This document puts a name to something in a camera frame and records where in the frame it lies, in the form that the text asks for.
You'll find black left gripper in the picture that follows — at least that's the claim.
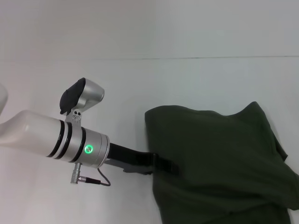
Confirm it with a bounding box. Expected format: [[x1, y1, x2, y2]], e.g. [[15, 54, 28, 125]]
[[106, 142, 179, 175]]

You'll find dark green FREE! t-shirt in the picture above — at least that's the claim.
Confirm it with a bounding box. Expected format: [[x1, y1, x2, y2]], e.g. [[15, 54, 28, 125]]
[[144, 101, 299, 224]]

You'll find dark left wrist cable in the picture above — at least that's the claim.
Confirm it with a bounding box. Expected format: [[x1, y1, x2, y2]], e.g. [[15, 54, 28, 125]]
[[70, 163, 112, 187]]

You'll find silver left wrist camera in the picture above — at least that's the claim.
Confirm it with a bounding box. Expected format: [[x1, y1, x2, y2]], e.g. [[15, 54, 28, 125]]
[[59, 78, 105, 128]]

